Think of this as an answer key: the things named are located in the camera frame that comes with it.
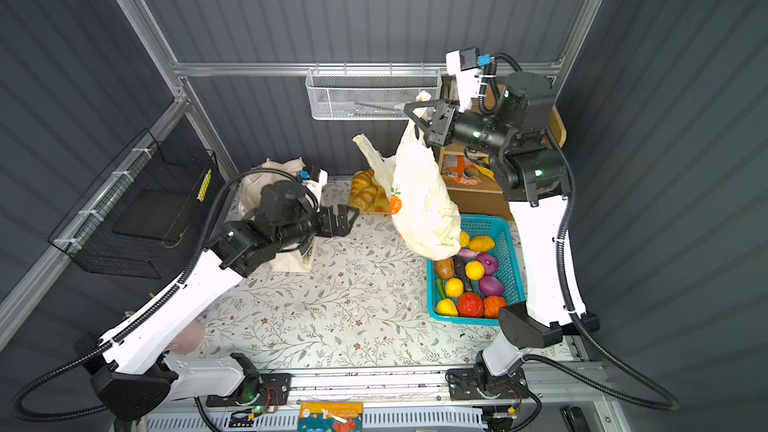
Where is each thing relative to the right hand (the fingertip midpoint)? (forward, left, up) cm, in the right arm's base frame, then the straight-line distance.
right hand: (406, 114), depth 51 cm
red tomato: (-14, -18, -51) cm, 55 cm away
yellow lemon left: (-8, -15, -53) cm, 55 cm away
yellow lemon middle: (-4, -21, -50) cm, 55 cm away
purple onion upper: (-1, -26, -51) cm, 57 cm away
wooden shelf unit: (+18, -28, -45) cm, 56 cm away
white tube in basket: (+39, +7, -23) cm, 46 cm away
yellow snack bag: (+26, -27, -39) cm, 54 cm away
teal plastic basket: (-4, -30, -51) cm, 59 cm away
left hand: (-2, +14, -23) cm, 27 cm away
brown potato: (-2, -13, -53) cm, 54 cm away
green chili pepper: (-7, -11, -55) cm, 57 cm away
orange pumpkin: (-14, -24, -51) cm, 58 cm away
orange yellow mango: (+7, -25, -53) cm, 59 cm away
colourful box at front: (-39, +18, -56) cm, 70 cm away
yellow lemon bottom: (-14, -11, -53) cm, 56 cm away
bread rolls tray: (+29, +13, -53) cm, 62 cm away
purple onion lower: (-8, -25, -52) cm, 58 cm away
